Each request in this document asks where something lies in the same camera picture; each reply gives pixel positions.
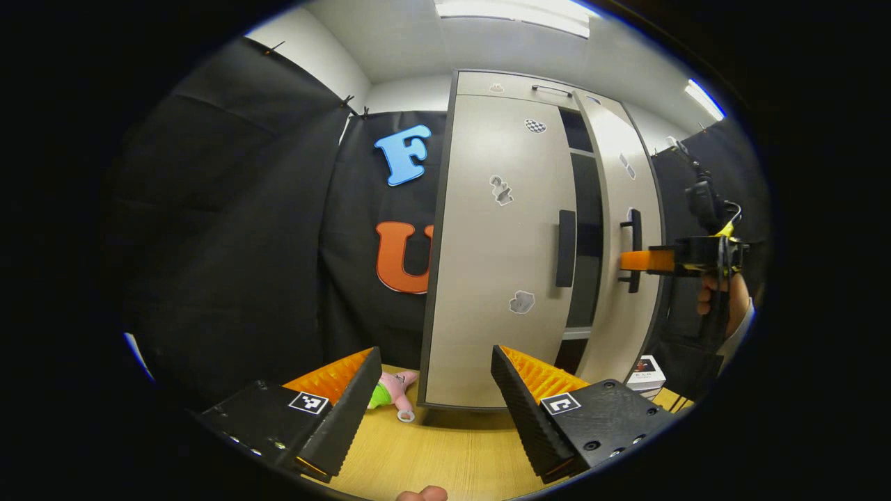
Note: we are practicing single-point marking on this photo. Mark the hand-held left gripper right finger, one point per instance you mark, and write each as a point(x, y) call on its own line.
point(529, 424)

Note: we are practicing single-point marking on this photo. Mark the beige cabinet drawer front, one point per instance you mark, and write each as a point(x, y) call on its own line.
point(515, 82)

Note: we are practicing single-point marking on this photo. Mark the beige cabinet door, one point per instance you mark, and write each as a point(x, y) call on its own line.
point(626, 334)
point(487, 278)

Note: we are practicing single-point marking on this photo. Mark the black backdrop cloth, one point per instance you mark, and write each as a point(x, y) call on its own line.
point(230, 243)

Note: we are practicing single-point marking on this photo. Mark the beige double-door shoe cabinet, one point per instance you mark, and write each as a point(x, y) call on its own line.
point(586, 195)

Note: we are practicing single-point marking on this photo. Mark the grey cabinet shelf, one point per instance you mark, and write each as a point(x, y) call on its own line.
point(579, 333)
point(582, 151)

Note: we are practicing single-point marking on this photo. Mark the large ceiling light panel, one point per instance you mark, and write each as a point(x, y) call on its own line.
point(515, 15)

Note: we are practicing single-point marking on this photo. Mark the small white box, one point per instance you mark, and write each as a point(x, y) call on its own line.
point(646, 372)

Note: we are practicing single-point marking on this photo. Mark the pink starfish plush toy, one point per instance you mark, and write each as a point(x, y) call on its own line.
point(397, 386)

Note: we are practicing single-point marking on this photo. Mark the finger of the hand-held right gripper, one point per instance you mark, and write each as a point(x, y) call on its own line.
point(647, 260)

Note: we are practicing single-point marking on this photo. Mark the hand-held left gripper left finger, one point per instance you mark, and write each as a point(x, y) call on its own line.
point(348, 424)

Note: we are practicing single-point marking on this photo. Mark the small ceiling light panel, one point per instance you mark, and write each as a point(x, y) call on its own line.
point(704, 99)

